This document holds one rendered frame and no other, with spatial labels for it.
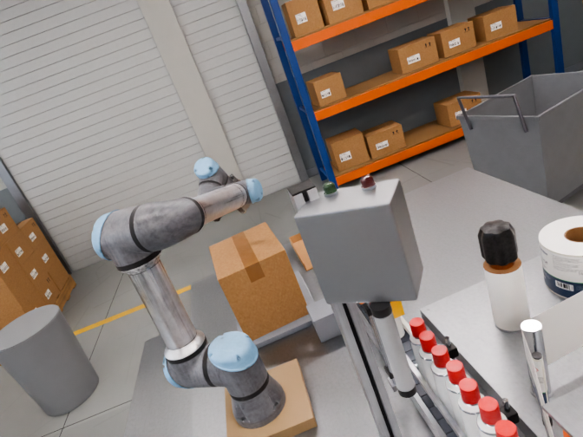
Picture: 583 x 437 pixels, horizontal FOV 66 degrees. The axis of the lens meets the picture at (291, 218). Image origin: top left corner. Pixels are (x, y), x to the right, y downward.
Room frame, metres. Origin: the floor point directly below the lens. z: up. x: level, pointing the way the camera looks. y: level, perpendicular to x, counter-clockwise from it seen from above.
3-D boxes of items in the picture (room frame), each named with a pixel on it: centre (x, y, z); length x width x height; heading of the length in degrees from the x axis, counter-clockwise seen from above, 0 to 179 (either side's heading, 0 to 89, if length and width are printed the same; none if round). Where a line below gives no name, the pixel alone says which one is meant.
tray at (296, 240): (1.81, -0.10, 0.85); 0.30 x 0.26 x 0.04; 5
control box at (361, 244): (0.70, -0.10, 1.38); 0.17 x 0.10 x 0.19; 60
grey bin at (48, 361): (2.67, 1.88, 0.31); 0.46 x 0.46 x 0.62
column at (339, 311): (0.76, -0.04, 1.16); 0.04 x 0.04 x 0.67; 5
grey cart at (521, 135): (2.86, -1.81, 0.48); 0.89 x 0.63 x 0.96; 111
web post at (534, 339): (0.69, -0.38, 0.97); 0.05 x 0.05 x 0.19
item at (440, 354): (0.70, -0.19, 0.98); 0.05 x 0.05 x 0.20
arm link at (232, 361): (0.98, 0.27, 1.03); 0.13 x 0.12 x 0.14; 66
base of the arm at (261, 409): (0.98, 0.27, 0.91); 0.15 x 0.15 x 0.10
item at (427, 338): (0.75, -0.18, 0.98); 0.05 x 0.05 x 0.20
